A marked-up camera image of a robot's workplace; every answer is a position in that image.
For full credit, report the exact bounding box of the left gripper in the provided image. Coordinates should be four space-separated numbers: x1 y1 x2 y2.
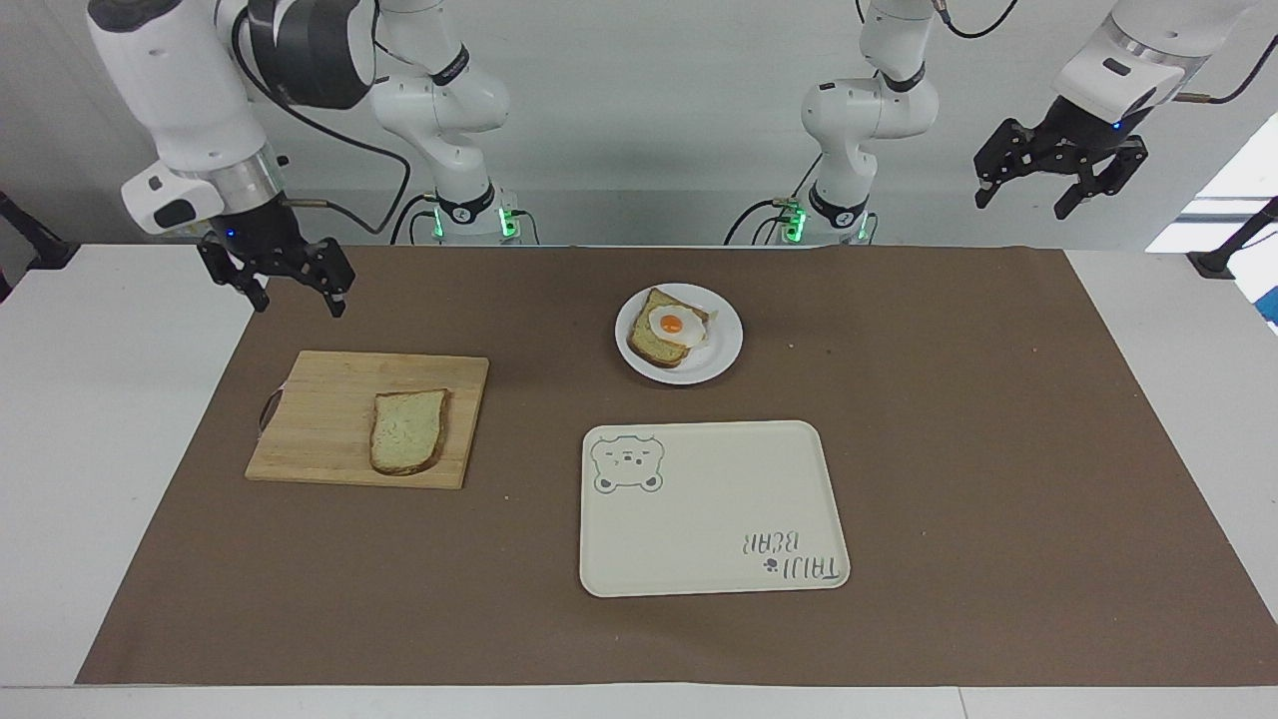
973 94 1150 222

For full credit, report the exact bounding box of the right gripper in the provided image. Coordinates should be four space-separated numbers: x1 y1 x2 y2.
196 192 357 320

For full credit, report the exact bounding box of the white round plate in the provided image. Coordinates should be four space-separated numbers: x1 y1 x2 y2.
614 282 746 386

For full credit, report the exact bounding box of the wooden cutting board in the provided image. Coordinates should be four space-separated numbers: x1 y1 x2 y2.
245 350 491 491

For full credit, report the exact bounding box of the black stand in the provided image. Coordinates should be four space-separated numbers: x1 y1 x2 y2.
1186 195 1278 281
0 190 79 303

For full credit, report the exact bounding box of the plain bread slice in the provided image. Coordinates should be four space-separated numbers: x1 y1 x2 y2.
368 387 451 477

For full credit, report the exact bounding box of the bread slice under egg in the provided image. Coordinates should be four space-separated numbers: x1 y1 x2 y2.
626 287 713 370

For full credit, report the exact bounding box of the fried egg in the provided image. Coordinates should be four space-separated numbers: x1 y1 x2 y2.
646 302 713 350

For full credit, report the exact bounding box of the cream tray with bear print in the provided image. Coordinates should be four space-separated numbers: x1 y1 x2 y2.
578 418 853 599

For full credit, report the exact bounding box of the black cable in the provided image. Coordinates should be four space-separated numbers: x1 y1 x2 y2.
388 193 441 247
1172 38 1278 105
725 150 826 247
933 0 1020 41
232 10 413 239

